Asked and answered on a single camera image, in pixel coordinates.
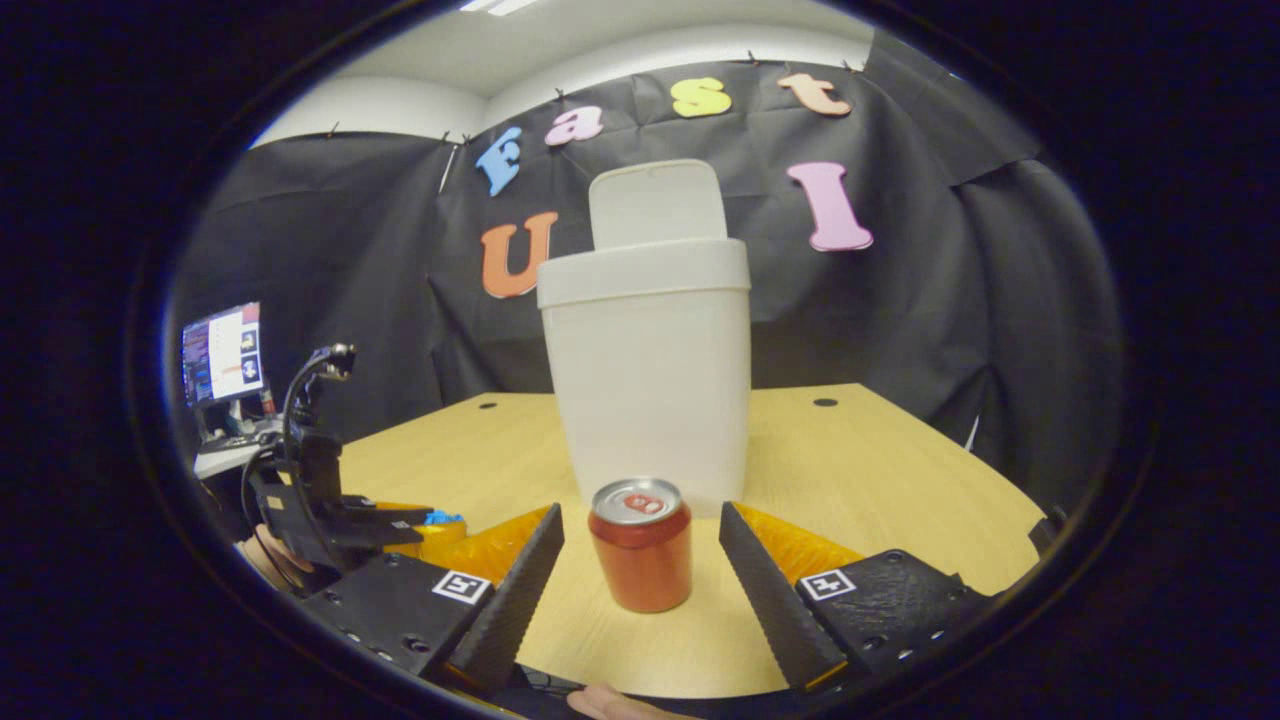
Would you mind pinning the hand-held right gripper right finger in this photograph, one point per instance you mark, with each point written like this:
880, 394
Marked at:
770, 600

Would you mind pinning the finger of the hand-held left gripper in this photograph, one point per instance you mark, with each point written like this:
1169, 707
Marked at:
442, 537

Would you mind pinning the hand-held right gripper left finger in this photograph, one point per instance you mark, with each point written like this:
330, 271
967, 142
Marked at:
500, 610

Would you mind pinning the blue paper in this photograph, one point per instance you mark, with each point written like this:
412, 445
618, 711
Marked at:
444, 518

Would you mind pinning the red pop can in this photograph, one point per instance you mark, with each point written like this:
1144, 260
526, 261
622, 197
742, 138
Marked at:
642, 560

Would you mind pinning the white desktop garbage bin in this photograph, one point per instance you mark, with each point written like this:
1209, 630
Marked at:
650, 380

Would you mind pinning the computer monitor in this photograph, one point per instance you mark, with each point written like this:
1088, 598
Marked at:
225, 350

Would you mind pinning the black backdrop cloth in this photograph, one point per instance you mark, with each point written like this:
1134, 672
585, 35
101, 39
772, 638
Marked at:
350, 250

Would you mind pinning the ceiling light panel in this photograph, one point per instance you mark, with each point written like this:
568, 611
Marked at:
495, 6

